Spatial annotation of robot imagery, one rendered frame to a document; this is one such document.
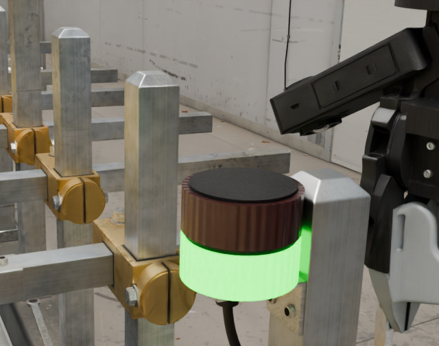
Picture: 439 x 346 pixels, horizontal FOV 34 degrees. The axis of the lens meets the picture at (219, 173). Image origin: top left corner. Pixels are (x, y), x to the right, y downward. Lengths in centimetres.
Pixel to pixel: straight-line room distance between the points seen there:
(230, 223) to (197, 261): 3
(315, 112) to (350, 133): 398
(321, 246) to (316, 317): 4
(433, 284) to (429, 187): 6
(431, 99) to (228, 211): 15
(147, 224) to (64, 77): 26
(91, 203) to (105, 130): 34
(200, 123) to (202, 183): 86
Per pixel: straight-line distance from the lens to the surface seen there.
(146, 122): 58
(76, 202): 82
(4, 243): 139
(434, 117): 40
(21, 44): 106
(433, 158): 42
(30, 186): 88
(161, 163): 59
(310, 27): 468
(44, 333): 106
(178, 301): 61
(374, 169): 41
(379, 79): 42
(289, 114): 46
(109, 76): 167
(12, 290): 64
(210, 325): 255
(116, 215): 69
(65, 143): 83
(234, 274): 34
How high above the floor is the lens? 122
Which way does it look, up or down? 17 degrees down
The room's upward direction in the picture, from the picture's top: 2 degrees clockwise
